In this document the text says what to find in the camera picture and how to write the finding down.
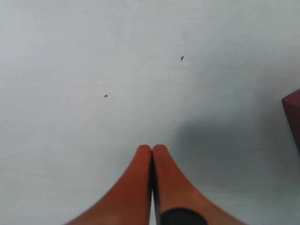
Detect red brick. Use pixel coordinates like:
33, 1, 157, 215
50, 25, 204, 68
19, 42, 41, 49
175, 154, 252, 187
282, 90, 300, 152

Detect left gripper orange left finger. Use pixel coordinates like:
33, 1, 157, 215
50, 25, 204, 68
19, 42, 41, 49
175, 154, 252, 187
67, 145, 151, 225

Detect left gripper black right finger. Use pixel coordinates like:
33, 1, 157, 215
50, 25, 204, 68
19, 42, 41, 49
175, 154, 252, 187
152, 144, 243, 225

